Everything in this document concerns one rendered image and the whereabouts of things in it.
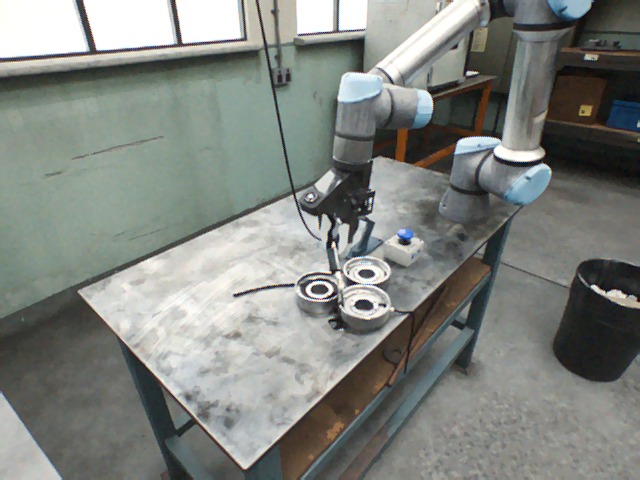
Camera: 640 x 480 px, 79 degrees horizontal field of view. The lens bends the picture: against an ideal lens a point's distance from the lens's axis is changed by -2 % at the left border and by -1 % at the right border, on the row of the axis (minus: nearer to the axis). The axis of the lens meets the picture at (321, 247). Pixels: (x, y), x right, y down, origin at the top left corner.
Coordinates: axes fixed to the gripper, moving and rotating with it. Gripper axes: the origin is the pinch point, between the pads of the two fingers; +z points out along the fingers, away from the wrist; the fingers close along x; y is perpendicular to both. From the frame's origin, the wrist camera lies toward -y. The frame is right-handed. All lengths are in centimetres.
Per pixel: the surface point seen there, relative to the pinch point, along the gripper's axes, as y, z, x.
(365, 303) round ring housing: 0.5, 7.9, -9.8
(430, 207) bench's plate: 53, 3, 4
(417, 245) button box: 23.1, 2.1, -7.8
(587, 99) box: 349, -22, 22
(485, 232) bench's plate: 49, 3, -15
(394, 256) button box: 19.3, 5.5, -4.3
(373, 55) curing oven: 200, -37, 139
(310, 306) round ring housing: -8.5, 8.6, -2.6
